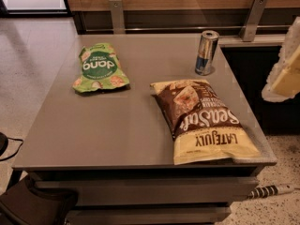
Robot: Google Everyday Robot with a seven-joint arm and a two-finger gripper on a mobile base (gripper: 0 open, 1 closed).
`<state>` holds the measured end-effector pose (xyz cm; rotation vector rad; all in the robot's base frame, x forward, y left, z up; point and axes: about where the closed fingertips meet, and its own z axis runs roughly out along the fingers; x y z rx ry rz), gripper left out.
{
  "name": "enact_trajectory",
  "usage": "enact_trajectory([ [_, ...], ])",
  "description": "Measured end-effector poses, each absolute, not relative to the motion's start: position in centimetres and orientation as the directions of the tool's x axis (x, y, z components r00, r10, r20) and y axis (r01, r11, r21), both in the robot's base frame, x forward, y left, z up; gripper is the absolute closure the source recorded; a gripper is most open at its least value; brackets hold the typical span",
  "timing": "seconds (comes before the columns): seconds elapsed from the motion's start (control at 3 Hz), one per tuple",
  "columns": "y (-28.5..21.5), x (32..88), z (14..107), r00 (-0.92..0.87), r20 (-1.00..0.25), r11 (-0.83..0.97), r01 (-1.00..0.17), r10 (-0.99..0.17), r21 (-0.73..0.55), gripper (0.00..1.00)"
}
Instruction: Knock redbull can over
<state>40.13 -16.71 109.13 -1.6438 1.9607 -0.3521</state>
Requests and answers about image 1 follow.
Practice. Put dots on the grey table drawer unit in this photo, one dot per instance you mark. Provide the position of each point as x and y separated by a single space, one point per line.
153 201

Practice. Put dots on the left metal wall bracket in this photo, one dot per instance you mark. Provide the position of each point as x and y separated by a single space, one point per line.
117 16

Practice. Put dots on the right metal wall bracket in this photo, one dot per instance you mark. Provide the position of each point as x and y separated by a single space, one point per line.
249 29

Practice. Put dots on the dark chair seat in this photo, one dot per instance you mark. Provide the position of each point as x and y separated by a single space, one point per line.
24 204

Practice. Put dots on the black round object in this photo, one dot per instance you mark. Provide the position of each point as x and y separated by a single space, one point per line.
3 143

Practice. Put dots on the silver blue redbull can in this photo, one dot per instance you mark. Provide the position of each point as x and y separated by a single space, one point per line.
207 47

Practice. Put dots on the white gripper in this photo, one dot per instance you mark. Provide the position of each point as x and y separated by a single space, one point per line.
287 75

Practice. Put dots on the metal wall bracket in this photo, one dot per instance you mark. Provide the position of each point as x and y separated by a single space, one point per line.
117 16
249 29

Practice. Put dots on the green dang snack bag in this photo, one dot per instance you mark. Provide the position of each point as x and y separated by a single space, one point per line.
100 69

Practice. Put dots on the brown yellow Late July chip bag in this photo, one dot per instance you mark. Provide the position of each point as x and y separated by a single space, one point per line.
202 126

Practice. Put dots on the white black power strip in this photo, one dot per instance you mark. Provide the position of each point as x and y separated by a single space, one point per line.
272 190

